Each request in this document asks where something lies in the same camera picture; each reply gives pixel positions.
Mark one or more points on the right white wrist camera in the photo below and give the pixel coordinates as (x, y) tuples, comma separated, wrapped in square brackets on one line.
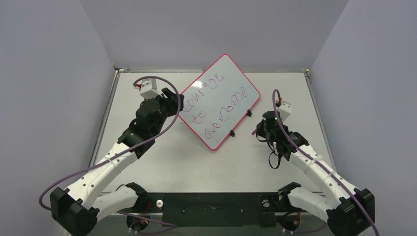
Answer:
[(284, 110)]

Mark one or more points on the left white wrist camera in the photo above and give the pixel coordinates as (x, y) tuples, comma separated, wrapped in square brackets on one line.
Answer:
[(147, 88)]

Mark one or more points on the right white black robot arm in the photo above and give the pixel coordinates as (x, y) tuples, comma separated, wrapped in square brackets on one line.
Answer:
[(347, 210)]

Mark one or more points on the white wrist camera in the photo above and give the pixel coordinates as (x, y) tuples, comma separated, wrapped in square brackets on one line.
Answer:
[(284, 110), (147, 88)]

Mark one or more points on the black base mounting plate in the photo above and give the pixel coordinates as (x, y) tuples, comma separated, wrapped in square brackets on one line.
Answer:
[(214, 209)]

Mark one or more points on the pink framed whiteboard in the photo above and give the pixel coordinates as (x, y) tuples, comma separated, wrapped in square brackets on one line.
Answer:
[(217, 101)]

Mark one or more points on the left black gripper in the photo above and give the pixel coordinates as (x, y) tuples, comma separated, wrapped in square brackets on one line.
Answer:
[(171, 102)]

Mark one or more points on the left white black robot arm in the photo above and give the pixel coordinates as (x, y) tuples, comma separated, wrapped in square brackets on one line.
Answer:
[(130, 146)]

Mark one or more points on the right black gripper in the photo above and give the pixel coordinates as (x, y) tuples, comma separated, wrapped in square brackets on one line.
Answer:
[(263, 131)]

